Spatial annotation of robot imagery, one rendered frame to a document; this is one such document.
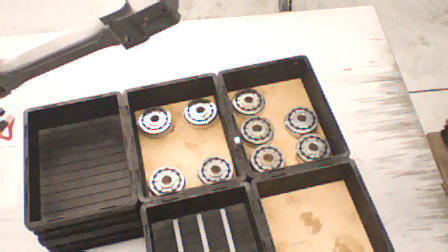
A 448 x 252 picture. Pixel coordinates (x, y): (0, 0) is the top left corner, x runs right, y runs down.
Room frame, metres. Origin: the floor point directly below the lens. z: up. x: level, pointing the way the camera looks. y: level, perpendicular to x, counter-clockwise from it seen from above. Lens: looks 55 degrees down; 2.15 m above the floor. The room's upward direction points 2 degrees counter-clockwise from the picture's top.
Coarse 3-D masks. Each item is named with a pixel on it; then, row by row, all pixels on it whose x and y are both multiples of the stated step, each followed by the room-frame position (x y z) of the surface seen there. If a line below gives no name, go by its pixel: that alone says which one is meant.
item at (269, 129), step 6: (246, 120) 0.91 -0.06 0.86; (252, 120) 0.91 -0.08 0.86; (258, 120) 0.90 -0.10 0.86; (264, 120) 0.91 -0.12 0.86; (246, 126) 0.88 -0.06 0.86; (270, 126) 0.88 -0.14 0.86; (246, 132) 0.86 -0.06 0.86; (264, 132) 0.86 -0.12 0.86; (270, 132) 0.86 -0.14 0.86; (246, 138) 0.84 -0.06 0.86; (252, 138) 0.84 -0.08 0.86; (258, 138) 0.84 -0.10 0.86; (264, 138) 0.84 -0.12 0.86
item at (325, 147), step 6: (300, 138) 0.83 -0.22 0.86; (306, 138) 0.83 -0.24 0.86; (312, 138) 0.83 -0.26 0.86; (318, 138) 0.83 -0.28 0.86; (324, 138) 0.83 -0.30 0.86; (300, 144) 0.81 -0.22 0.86; (324, 144) 0.81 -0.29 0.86; (300, 150) 0.79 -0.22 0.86; (324, 150) 0.79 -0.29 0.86; (330, 150) 0.79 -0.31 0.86; (300, 156) 0.77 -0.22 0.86; (306, 156) 0.77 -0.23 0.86; (312, 156) 0.77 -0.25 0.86; (318, 156) 0.77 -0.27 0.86; (324, 156) 0.77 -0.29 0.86
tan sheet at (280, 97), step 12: (276, 84) 1.07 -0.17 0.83; (288, 84) 1.07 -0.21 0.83; (300, 84) 1.07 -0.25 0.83; (264, 96) 1.02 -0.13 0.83; (276, 96) 1.02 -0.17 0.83; (288, 96) 1.02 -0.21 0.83; (300, 96) 1.02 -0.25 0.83; (276, 108) 0.97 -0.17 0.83; (288, 108) 0.97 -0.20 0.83; (312, 108) 0.97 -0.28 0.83; (240, 120) 0.93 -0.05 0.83; (276, 120) 0.93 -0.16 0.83; (276, 132) 0.88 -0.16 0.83; (276, 144) 0.84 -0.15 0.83; (288, 144) 0.83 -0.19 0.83; (288, 156) 0.79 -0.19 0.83
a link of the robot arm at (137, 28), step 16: (128, 0) 0.83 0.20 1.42; (144, 0) 0.82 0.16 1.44; (160, 0) 0.80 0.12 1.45; (176, 0) 0.84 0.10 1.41; (128, 16) 0.79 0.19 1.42; (144, 16) 0.79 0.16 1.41; (160, 16) 0.80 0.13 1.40; (176, 16) 0.81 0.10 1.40; (128, 32) 0.79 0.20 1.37; (144, 32) 0.79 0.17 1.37; (160, 32) 0.79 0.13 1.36
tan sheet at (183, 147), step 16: (208, 96) 1.03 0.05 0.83; (176, 112) 0.97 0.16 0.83; (176, 128) 0.91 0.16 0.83; (192, 128) 0.91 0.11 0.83; (208, 128) 0.90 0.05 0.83; (144, 144) 0.85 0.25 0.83; (160, 144) 0.85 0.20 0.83; (176, 144) 0.85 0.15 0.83; (192, 144) 0.85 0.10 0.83; (208, 144) 0.84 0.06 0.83; (224, 144) 0.84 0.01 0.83; (144, 160) 0.79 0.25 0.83; (160, 160) 0.79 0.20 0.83; (176, 160) 0.79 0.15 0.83; (192, 160) 0.79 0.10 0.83; (192, 176) 0.73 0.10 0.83
